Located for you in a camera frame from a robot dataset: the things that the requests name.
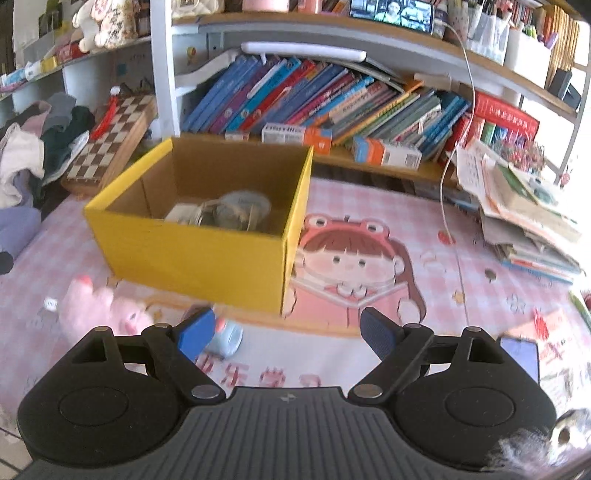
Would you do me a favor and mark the printed paper leaflet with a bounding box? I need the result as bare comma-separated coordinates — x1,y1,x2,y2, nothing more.
508,307,591,398

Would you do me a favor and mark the white pen holder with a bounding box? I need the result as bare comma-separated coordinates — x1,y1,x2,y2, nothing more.
503,28,552,88

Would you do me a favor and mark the grey fluffy cuff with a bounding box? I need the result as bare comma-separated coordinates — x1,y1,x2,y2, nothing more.
485,406,591,476

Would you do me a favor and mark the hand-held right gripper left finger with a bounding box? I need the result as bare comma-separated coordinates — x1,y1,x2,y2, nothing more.
67,308,226,406

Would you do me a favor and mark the white charging cable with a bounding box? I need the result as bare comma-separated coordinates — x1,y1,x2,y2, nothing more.
438,21,477,232

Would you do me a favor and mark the white shelf unit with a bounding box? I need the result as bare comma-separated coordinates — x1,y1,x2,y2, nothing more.
0,0,591,190

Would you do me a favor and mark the small black box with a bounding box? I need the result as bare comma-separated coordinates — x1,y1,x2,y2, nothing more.
547,69,583,110

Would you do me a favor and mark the yellow cardboard box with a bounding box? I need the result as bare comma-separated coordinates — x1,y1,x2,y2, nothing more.
84,137,315,317

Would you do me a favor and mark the green pen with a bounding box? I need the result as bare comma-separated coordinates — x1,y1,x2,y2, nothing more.
569,292,591,330

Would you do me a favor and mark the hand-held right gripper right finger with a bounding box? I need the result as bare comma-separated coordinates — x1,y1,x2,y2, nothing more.
347,307,502,406

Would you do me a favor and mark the cream plush toy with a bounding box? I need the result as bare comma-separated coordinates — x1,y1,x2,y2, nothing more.
73,0,139,52

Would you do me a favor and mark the white quilted bag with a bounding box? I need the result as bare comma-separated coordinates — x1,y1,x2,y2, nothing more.
172,0,225,19

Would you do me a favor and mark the row of colourful books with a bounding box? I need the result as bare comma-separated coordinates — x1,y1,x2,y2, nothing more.
181,54,476,160

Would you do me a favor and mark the dried flower bunch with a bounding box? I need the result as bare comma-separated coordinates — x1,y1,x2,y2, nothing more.
499,136,548,174

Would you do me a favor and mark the thick red book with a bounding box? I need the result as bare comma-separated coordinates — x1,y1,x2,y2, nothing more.
445,91,540,153

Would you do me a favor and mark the clear pen container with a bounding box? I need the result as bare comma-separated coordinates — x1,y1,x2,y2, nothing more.
466,0,509,63

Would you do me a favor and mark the pile of clothes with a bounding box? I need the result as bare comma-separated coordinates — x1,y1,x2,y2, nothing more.
0,92,95,275

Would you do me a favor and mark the clear tape roll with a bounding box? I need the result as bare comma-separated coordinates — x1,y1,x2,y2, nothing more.
215,190,273,232

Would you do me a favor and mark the orange white carton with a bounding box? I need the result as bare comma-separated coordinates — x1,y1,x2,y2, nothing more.
352,136,423,171
261,122,333,155

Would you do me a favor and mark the black smartphone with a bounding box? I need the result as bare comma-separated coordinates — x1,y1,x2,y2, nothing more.
499,336,541,384

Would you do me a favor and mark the smartphone showing video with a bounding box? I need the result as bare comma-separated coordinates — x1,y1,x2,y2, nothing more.
348,0,435,34

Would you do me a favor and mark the pink plush toy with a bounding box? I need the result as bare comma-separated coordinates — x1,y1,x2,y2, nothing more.
44,276,155,344

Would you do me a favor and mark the red tassel ornament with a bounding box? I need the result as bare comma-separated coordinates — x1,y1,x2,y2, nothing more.
90,84,123,141

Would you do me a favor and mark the wooden chessboard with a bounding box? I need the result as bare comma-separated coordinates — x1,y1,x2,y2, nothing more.
61,93,158,195

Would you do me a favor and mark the white lamp bar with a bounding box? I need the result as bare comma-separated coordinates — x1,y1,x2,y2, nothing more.
241,41,368,63

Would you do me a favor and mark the pink printed tablecloth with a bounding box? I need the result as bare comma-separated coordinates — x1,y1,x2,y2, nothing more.
0,178,591,430

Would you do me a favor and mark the stack of books and papers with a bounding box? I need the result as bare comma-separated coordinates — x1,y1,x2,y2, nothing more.
455,138,583,284

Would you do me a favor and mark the row of yellow books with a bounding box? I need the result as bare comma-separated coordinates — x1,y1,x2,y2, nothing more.
545,4,581,88

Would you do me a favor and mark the pink cup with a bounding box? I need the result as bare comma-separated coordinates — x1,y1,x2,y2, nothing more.
242,0,291,14

